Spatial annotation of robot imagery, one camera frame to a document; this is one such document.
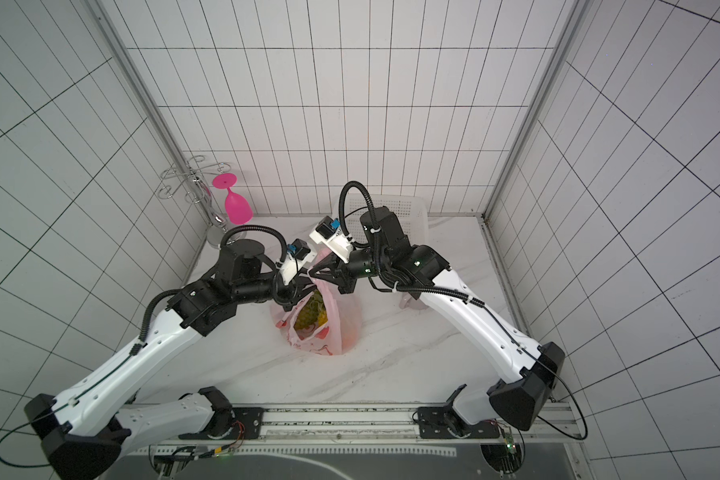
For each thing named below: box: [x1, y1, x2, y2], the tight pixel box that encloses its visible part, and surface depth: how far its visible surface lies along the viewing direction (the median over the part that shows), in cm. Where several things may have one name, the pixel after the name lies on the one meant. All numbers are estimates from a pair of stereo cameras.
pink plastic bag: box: [270, 268, 363, 355], surface depth 76 cm
